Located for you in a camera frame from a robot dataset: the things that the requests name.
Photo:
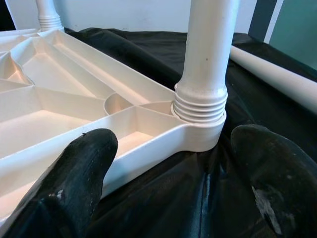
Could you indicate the white plastic table leg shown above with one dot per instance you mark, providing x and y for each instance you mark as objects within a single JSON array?
[
  {"x": 48, "y": 12},
  {"x": 272, "y": 72},
  {"x": 208, "y": 49}
]

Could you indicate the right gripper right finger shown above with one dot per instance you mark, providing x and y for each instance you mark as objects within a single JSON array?
[{"x": 277, "y": 193}]

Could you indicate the white plastic children table top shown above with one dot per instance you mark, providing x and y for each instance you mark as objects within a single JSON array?
[{"x": 62, "y": 74}]

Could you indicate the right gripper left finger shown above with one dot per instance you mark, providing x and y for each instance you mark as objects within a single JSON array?
[{"x": 69, "y": 186}]

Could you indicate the black plastic table cover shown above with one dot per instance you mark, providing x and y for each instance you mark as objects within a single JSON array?
[{"x": 173, "y": 198}]

